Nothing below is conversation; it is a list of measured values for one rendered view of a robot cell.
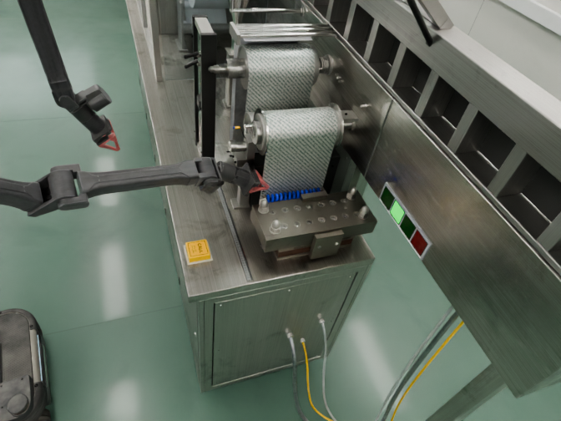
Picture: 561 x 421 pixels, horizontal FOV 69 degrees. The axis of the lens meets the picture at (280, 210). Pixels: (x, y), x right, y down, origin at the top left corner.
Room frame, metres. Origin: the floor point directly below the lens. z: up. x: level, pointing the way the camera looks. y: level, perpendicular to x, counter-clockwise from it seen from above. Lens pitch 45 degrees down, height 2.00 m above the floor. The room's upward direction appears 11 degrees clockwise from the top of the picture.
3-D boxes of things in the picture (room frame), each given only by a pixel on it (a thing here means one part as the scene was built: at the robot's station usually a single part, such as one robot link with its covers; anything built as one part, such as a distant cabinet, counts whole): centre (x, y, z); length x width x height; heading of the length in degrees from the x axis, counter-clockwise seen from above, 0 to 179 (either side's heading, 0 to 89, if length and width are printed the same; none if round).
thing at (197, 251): (0.83, 0.24, 0.91); 0.07 x 0.07 x 0.02; 26
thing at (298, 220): (0.98, -0.12, 1.00); 0.40 x 0.16 x 0.06; 116
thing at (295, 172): (1.07, -0.03, 1.11); 0.23 x 0.01 x 0.18; 116
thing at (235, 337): (1.94, 0.48, 0.43); 2.52 x 0.64 x 0.86; 26
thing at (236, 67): (1.29, 0.24, 1.33); 0.06 x 0.06 x 0.06; 26
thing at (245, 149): (1.09, 0.16, 1.05); 0.06 x 0.05 x 0.31; 116
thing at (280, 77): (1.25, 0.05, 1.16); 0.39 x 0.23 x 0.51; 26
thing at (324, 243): (0.91, -0.17, 0.96); 0.10 x 0.03 x 0.11; 116
